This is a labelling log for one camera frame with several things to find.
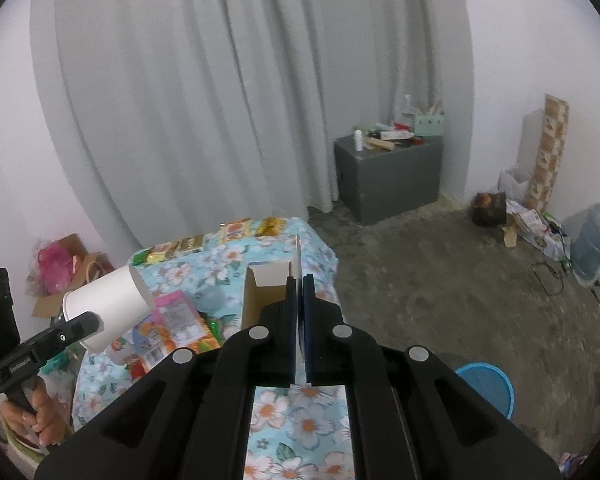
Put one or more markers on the green foil wrapper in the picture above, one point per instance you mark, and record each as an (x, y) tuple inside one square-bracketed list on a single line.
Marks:
[(140, 258)]

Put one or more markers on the small cardboard box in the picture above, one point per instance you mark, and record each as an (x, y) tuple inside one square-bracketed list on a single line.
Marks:
[(270, 275)]

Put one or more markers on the blue floral blanket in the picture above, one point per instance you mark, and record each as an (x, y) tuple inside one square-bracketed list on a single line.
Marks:
[(300, 425)]

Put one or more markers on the grey curtain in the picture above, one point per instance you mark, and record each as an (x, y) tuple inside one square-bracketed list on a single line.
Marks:
[(205, 85)]

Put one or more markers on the gold foil wrapper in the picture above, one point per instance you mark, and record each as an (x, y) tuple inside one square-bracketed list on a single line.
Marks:
[(191, 245), (162, 253)]

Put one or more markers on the small white bottle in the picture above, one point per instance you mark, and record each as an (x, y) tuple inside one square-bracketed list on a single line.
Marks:
[(359, 141)]

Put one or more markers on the pink snack packet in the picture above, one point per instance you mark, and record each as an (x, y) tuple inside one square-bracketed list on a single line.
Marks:
[(180, 315)]

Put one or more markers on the pink plastic bag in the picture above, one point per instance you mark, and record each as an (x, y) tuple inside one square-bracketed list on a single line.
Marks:
[(55, 265)]

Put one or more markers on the white strawberry packet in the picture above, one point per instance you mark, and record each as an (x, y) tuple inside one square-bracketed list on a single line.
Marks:
[(119, 352)]

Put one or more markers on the white paper cup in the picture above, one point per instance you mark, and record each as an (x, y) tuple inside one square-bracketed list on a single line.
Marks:
[(110, 305)]

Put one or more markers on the teal plastic bag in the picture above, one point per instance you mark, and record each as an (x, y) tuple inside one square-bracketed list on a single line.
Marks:
[(60, 362)]

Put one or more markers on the dark brown bag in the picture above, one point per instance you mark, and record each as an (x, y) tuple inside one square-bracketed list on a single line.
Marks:
[(489, 210)]

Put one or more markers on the orange gold wrapper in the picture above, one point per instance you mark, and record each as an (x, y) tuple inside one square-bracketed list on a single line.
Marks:
[(236, 231)]

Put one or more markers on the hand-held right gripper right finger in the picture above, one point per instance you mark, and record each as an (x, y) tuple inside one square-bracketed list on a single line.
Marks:
[(308, 330)]

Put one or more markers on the patterned wrapping roll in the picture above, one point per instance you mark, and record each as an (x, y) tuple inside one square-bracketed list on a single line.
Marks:
[(547, 155)]

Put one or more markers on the white spray bottle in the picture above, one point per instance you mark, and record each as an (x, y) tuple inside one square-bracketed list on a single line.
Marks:
[(408, 107)]

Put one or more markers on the brown cardboard box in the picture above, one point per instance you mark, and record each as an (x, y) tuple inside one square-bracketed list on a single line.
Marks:
[(50, 305)]

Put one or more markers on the grey cabinet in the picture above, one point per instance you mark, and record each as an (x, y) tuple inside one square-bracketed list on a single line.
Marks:
[(390, 180)]

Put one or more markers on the person's left hand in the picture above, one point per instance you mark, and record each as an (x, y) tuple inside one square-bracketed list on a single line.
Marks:
[(47, 420)]

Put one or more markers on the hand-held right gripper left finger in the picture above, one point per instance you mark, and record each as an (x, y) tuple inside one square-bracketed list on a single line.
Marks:
[(292, 330)]

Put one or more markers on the blue bin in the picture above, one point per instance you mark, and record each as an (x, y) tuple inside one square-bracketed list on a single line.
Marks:
[(485, 385)]

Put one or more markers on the scattered paper packaging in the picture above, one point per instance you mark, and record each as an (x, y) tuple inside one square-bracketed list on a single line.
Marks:
[(535, 232)]

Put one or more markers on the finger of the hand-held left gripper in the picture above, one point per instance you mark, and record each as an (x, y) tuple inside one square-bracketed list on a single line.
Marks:
[(70, 335)]

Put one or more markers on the crumpled gold candy wrapper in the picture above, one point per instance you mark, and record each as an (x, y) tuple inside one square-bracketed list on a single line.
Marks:
[(270, 226)]

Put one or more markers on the mint picket holder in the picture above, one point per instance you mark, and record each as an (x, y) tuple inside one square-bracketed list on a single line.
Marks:
[(429, 126)]

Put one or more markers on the clear water jug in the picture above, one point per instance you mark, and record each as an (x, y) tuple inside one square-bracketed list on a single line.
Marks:
[(592, 242)]

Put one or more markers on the red foil wrapper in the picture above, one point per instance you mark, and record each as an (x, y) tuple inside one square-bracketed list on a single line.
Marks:
[(137, 369)]

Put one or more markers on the red white tube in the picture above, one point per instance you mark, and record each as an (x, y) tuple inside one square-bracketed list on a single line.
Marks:
[(396, 135)]

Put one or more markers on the white plastic bag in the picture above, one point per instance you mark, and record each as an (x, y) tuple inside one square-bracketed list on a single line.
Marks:
[(514, 185)]

